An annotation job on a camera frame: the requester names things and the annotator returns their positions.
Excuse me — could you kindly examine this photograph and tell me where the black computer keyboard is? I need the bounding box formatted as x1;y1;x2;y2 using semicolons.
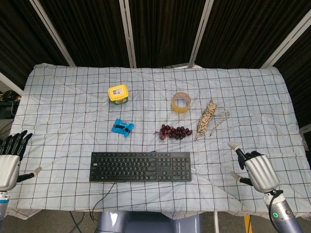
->
88;151;192;183

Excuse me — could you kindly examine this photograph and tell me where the clear yellowish tape roll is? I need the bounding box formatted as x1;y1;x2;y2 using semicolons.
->
171;91;192;113

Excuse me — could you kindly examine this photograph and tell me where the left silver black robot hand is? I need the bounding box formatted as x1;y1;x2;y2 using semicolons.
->
0;130;42;191

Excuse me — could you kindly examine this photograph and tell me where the blue snack packet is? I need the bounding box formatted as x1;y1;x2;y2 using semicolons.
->
111;117;135;137

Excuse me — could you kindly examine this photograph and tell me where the thin black cable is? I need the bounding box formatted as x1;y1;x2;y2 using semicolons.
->
89;181;117;221

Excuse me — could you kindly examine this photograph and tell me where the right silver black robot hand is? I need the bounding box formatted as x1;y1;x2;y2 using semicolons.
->
227;142;281;194

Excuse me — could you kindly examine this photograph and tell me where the beige braided rope bundle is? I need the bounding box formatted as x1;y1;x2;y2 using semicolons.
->
194;100;231;141

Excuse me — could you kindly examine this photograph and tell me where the black folding screen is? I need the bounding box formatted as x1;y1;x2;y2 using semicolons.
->
0;0;311;92

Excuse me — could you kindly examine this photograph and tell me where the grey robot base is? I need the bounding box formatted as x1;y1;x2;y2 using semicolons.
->
96;211;203;233

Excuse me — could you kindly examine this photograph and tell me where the dark red grape bunch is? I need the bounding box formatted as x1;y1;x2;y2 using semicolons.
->
155;124;193;140

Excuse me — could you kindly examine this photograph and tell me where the yellow lidded plastic container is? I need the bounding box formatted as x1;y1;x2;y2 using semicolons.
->
107;84;129;105

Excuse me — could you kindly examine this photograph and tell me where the light blue checked tablecloth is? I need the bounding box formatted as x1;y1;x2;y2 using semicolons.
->
5;63;311;220

